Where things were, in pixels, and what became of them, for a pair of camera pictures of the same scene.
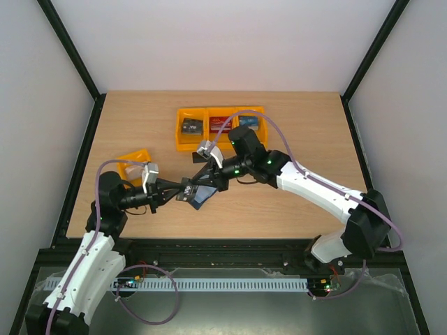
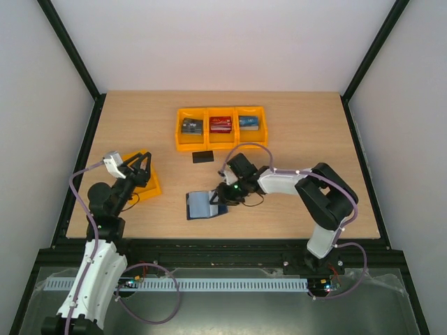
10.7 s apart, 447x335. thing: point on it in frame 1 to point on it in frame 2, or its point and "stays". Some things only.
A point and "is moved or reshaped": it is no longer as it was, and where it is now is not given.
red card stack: (216, 123) stays
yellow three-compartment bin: (196, 124) stays
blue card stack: (249, 121) stays
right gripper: (221, 174) to (223, 194)
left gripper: (156, 193) to (140, 177)
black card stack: (192, 126) stays
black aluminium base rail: (177, 253) stays
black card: (198, 158) stays
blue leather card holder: (202, 193) is moved or reshaped
